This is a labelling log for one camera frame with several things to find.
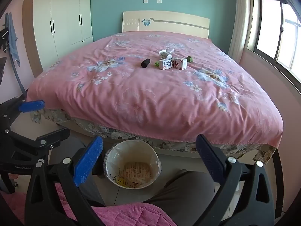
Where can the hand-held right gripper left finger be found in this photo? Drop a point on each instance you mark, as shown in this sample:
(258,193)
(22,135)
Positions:
(88,161)

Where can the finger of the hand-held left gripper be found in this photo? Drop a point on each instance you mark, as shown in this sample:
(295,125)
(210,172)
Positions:
(31,106)
(47,139)

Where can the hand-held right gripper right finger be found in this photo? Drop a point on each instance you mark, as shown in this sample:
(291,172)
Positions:
(209,160)

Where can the round bin with plastic liner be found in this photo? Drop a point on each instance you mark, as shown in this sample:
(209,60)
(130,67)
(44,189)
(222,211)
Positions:
(110,160)

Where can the grey curved pole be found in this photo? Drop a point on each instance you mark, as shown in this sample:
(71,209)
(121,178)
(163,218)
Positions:
(17,75)

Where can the person's right leg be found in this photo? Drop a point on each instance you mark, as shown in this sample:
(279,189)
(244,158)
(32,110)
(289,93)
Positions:
(178,193)

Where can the blue hanging cloth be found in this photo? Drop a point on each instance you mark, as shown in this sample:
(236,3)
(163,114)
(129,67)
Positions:
(13,40)

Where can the pink quilted cushion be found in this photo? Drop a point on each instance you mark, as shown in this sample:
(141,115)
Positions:
(131,214)

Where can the black hanging items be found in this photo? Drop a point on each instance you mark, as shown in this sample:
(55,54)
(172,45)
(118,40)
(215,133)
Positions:
(3,37)

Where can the pink floral blanket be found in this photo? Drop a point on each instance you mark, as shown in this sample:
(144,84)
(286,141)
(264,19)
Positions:
(145,98)

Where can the cream wardrobe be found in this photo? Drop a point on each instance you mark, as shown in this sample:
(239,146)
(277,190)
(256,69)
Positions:
(63,16)

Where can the red and white carton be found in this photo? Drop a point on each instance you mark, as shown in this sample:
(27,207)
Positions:
(181,64)

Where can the dark green cube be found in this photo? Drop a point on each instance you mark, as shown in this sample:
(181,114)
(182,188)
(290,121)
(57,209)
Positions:
(190,59)

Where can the white printed carton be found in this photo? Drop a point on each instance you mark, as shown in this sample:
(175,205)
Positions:
(165,64)

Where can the black cylinder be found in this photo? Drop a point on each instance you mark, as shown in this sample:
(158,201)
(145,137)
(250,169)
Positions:
(145,62)

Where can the white labelled cup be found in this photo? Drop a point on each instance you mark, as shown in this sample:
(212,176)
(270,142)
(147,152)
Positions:
(164,54)

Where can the clear plastic cup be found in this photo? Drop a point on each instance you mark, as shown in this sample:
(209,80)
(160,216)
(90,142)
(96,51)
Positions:
(171,51)

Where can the cream curtain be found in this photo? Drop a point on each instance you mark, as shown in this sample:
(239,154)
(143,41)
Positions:
(241,21)

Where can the cream bed headboard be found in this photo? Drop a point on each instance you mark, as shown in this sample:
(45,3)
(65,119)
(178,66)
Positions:
(169,21)

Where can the window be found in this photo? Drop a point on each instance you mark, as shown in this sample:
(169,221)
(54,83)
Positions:
(275,28)

